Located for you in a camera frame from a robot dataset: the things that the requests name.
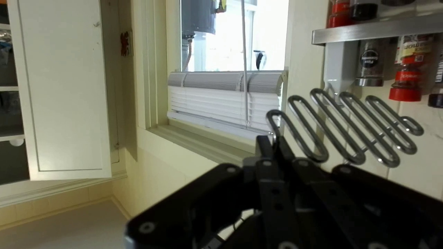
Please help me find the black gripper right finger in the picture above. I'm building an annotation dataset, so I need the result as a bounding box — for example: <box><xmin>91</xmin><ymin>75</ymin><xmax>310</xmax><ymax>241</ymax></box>
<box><xmin>274</xmin><ymin>137</ymin><xmax>443</xmax><ymax>249</ymax></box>

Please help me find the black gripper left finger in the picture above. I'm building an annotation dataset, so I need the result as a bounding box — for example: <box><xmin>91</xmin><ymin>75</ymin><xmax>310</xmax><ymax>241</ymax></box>
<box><xmin>123</xmin><ymin>134</ymin><xmax>288</xmax><ymax>249</ymax></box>

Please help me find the metal potato masher black handle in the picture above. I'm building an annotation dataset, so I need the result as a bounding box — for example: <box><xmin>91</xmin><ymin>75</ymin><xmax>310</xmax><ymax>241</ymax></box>
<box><xmin>264</xmin><ymin>87</ymin><xmax>426</xmax><ymax>169</ymax></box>

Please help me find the white window blind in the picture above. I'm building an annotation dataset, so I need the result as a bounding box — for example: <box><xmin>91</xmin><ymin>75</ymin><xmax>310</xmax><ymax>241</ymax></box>
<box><xmin>166</xmin><ymin>69</ymin><xmax>288</xmax><ymax>136</ymax></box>

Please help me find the dark capped spice jar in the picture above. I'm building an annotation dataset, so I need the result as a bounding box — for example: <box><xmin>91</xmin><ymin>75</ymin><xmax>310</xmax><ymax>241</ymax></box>
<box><xmin>426</xmin><ymin>47</ymin><xmax>443</xmax><ymax>111</ymax></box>

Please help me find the red capped spice bottle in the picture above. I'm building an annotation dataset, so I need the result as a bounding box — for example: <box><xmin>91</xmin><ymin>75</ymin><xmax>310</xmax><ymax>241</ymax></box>
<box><xmin>387</xmin><ymin>33</ymin><xmax>436</xmax><ymax>104</ymax></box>

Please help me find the black labelled spice jar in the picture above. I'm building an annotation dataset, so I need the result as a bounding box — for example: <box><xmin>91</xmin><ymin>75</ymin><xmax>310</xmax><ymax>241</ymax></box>
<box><xmin>353</xmin><ymin>39</ymin><xmax>385</xmax><ymax>89</ymax></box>

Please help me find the kitchen window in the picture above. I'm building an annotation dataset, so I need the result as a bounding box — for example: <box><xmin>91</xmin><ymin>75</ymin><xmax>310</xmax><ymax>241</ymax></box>
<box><xmin>147</xmin><ymin>0</ymin><xmax>296</xmax><ymax>154</ymax></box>

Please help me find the white cabinet door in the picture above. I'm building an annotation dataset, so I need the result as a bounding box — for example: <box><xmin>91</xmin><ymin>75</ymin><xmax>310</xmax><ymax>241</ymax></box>
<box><xmin>7</xmin><ymin>0</ymin><xmax>113</xmax><ymax>183</ymax></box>

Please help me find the brown door hinge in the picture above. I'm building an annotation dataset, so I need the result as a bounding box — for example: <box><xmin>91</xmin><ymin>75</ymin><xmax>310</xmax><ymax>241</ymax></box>
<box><xmin>119</xmin><ymin>31</ymin><xmax>131</xmax><ymax>58</ymax></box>

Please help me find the red spice jar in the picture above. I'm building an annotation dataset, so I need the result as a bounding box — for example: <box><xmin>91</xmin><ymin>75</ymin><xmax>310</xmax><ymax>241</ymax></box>
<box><xmin>325</xmin><ymin>0</ymin><xmax>356</xmax><ymax>29</ymax></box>

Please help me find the metal wall spice rack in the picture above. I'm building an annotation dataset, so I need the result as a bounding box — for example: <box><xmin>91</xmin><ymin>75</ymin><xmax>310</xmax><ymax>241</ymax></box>
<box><xmin>310</xmin><ymin>0</ymin><xmax>443</xmax><ymax>94</ymax></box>

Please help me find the open wall cabinet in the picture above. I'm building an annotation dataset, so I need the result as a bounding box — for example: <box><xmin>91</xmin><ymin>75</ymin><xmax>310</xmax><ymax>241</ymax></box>
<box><xmin>0</xmin><ymin>0</ymin><xmax>30</xmax><ymax>186</ymax></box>

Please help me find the blind pull cord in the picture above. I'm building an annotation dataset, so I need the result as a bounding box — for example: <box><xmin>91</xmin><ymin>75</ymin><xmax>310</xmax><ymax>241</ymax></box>
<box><xmin>239</xmin><ymin>0</ymin><xmax>267</xmax><ymax>126</ymax></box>

